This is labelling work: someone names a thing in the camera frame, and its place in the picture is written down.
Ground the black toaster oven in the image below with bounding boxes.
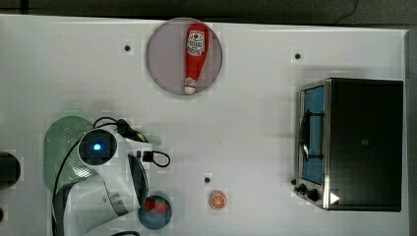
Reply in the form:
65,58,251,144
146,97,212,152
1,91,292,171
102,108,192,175
291,78,404,212

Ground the green perforated oval basket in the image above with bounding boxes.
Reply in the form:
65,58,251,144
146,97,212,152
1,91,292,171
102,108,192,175
43,116,94,192

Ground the red strawberry toy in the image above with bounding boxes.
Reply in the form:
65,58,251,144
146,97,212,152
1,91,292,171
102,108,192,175
153,198,170,214

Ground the black camera connector cable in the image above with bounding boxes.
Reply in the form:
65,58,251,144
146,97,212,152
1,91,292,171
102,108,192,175
137,149,172,169

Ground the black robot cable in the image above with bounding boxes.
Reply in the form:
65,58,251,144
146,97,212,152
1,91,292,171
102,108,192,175
51,116,146,236

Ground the black object at left edge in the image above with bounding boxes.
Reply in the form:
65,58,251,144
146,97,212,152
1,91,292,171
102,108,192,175
0,152,21,190

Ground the orange slice toy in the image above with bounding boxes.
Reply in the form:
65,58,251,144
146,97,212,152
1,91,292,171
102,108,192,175
208,190,228,210

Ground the red plush ketchup bottle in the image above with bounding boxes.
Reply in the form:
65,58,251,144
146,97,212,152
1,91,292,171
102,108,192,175
184,24,209,94

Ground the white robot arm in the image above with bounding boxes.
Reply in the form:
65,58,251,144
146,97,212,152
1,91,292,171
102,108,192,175
52,129,152,236

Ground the round pink plate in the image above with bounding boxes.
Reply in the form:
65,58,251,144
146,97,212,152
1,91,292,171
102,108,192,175
146,18,223,95

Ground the blue bowl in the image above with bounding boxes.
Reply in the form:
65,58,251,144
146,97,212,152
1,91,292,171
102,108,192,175
138,196,172,230

